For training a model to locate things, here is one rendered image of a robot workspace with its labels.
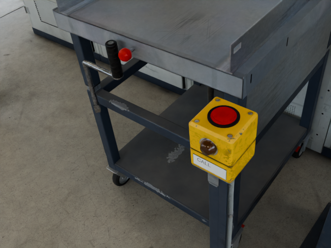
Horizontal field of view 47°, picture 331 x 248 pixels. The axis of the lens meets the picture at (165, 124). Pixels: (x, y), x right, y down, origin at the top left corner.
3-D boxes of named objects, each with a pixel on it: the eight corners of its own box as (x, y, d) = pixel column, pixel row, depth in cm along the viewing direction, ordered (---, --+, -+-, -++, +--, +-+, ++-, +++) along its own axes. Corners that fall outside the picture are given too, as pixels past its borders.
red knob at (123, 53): (127, 65, 92) (124, 53, 90) (117, 61, 94) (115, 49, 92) (139, 56, 95) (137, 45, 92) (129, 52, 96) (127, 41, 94)
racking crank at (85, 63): (92, 112, 122) (67, 29, 102) (99, 107, 124) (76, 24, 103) (129, 133, 114) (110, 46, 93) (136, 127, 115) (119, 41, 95)
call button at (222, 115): (227, 134, 57) (227, 126, 55) (205, 124, 59) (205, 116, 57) (241, 118, 59) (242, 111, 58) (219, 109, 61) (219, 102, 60)
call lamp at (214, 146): (213, 163, 57) (213, 148, 55) (195, 154, 59) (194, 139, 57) (218, 158, 58) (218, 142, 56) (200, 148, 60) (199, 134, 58)
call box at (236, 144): (230, 186, 61) (232, 142, 54) (189, 165, 65) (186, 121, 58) (255, 155, 65) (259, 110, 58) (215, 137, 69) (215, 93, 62)
